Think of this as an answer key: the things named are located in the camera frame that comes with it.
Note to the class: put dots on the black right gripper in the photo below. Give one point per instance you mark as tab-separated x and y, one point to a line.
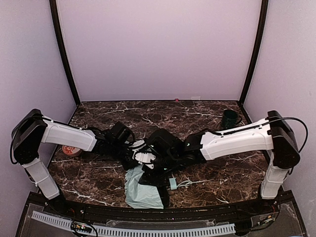
153	179

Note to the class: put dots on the grey slotted cable duct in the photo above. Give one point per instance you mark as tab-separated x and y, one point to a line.
138	229

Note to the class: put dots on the red patterned round bowl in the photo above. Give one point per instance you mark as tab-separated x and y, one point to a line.
71	151

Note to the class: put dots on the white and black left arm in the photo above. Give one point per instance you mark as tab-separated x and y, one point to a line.
35	129

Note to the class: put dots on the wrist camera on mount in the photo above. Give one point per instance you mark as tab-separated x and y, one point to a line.
137	145
144	157

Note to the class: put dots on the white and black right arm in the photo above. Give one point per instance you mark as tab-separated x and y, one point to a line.
272	134

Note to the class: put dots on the mint and black folding umbrella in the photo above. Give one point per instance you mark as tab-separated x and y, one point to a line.
141	196

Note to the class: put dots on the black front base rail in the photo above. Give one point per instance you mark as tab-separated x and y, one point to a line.
283	207

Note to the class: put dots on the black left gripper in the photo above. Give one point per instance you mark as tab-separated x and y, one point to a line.
131	162

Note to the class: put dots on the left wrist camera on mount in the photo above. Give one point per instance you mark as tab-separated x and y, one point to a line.
137	145

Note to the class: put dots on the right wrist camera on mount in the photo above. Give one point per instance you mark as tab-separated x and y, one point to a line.
144	157

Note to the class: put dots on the dark green marbled mug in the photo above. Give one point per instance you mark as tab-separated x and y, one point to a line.
230	119

